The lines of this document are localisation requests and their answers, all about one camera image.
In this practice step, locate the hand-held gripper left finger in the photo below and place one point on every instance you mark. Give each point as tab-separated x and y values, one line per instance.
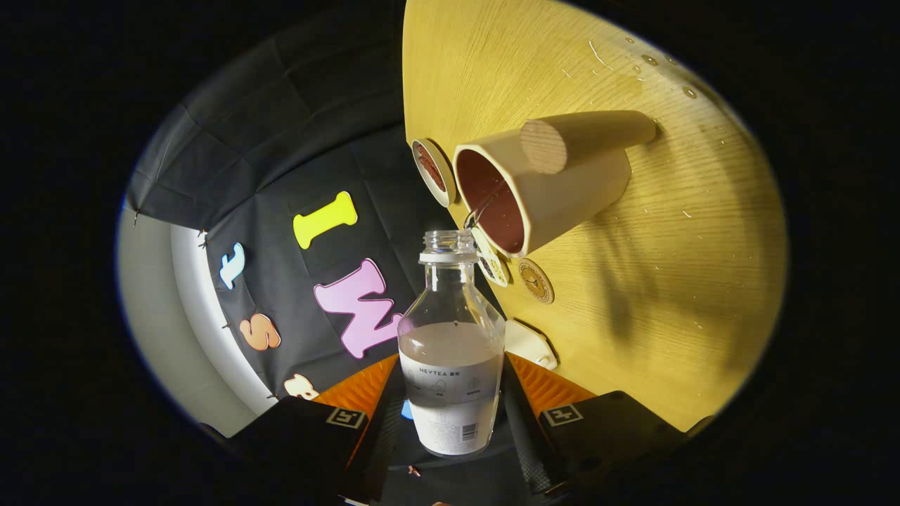
380	436

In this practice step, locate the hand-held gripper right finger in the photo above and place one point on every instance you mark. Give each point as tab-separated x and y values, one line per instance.
520	436

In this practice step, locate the clear juice bottle white label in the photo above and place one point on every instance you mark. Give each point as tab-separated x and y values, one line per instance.
450	393

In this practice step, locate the round cork coaster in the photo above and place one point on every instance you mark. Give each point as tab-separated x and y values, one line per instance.
536	281

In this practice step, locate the small white square dish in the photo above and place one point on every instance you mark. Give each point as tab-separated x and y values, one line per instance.
492	263

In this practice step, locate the wooden table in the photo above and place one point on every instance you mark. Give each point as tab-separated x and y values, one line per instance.
668	246

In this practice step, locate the round white plate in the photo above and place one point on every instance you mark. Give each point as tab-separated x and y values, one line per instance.
444	176

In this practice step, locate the red sausage piece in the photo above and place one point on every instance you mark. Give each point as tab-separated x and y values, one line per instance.
430	167

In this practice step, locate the black backdrop cloth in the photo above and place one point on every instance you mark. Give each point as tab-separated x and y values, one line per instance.
316	140

